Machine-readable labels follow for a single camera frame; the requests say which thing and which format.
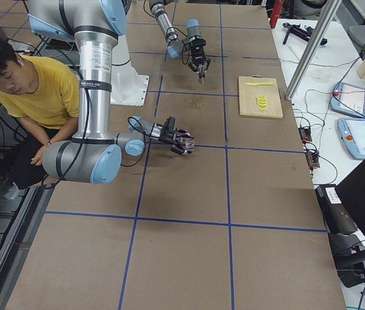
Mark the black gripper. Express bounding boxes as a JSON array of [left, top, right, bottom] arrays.
[[188, 39, 211, 76], [159, 117, 193, 155]]

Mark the clear glass beaker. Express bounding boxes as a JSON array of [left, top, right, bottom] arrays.
[[181, 138, 195, 154]]

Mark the steel jigger measuring cup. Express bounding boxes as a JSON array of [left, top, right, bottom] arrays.
[[198, 65, 206, 84]]

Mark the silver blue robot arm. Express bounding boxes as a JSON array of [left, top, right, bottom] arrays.
[[29, 1, 193, 184], [149, 1, 211, 83]]

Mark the yellow plastic knife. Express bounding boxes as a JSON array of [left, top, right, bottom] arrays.
[[245, 82, 274, 87]]

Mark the bamboo cutting board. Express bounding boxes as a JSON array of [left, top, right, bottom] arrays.
[[238, 76, 283, 119]]

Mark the crumpled clear plastic wrap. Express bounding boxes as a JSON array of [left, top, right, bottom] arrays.
[[308, 68, 331, 83]]

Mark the person in yellow shirt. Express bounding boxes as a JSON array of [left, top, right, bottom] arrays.
[[0, 37, 79, 199]]

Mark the far blue teach pendant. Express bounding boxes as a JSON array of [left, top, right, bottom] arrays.
[[330, 82, 365, 118]]

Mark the blue teach pendant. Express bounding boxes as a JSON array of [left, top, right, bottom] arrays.
[[337, 118, 365, 160], [330, 82, 365, 118]]

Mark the near blue teach pendant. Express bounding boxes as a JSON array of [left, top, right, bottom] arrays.
[[337, 118, 365, 160]]

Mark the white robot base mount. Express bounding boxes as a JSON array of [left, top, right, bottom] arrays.
[[110, 35, 149, 107]]

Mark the aluminium frame post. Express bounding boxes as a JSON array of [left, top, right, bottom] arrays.
[[285, 0, 342, 101]]

